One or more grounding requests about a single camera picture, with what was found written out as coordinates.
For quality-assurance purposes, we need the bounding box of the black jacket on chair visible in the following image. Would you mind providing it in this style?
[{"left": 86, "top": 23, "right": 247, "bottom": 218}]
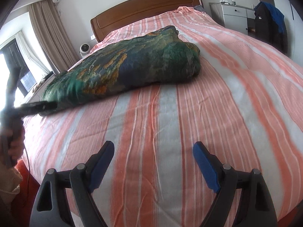
[{"left": 255, "top": 6, "right": 288, "bottom": 54}]

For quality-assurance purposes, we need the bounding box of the left hand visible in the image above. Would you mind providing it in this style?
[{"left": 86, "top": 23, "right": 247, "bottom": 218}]
[{"left": 6, "top": 126, "right": 25, "bottom": 160}]

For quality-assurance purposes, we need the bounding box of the beige curtain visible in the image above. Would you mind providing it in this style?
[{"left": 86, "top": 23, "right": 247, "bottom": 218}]
[{"left": 28, "top": 0, "right": 80, "bottom": 72}]

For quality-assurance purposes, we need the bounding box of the pink striped bed sheet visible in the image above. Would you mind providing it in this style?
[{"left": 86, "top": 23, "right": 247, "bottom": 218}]
[{"left": 23, "top": 7, "right": 302, "bottom": 226}]

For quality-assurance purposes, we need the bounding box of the white desk with drawers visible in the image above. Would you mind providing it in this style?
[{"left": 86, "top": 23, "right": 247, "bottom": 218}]
[{"left": 210, "top": 3, "right": 255, "bottom": 36}]

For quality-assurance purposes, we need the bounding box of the wooden headboard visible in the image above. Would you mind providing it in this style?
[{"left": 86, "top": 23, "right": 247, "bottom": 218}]
[{"left": 90, "top": 0, "right": 203, "bottom": 42}]

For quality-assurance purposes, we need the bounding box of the blue garment on chair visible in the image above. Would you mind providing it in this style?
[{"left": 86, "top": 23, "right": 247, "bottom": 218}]
[{"left": 254, "top": 2, "right": 286, "bottom": 33}]

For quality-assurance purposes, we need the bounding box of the green patterned silk jacket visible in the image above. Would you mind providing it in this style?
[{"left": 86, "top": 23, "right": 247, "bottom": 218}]
[{"left": 40, "top": 26, "right": 201, "bottom": 116}]

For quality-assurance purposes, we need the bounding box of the white wardrobe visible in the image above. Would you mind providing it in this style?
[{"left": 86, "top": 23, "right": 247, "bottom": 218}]
[{"left": 274, "top": 0, "right": 302, "bottom": 66}]

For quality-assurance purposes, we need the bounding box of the white window cabinet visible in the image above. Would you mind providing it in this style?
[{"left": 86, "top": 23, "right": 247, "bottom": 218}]
[{"left": 23, "top": 72, "right": 55, "bottom": 103}]

